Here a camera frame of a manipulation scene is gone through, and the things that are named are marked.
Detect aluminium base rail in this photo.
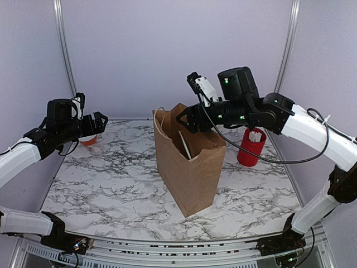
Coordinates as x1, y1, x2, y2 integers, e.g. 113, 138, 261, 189
10, 224, 335, 267

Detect red cylindrical holder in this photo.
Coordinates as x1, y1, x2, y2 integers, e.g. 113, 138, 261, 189
237, 128, 267, 167

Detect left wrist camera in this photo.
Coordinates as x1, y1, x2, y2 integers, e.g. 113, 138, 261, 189
45, 93, 85, 131

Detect aluminium frame post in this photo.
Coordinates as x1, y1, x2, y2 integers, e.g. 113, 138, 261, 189
53, 0, 78, 98
273, 0, 301, 93

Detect white and orange bowl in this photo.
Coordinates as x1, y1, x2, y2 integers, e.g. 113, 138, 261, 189
79, 135, 97, 146

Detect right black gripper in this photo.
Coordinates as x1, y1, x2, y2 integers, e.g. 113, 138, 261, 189
176, 97, 253, 133

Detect white straw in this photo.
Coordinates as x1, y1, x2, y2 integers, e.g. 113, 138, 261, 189
178, 131, 192, 160

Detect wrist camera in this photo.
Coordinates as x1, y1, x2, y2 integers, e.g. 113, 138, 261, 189
45, 93, 85, 131
186, 66, 260, 108

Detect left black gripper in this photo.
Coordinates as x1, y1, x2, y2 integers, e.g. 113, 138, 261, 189
57, 111, 108, 144

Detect left aluminium frame post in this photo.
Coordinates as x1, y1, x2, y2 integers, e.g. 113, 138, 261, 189
53, 0, 78, 98

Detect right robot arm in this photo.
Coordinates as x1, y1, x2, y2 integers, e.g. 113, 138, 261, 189
176, 93, 356, 256

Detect white sugar packets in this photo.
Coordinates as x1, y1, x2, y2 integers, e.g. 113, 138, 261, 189
249, 131, 263, 142

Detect brown paper bag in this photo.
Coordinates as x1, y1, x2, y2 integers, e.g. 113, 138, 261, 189
152, 103, 226, 217

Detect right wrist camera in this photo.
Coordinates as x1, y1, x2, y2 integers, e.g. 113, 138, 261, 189
186, 66, 260, 108

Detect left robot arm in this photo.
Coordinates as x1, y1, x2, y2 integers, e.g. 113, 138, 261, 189
1, 112, 108, 255

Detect right aluminium frame post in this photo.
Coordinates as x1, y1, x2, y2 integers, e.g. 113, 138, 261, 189
273, 0, 301, 93

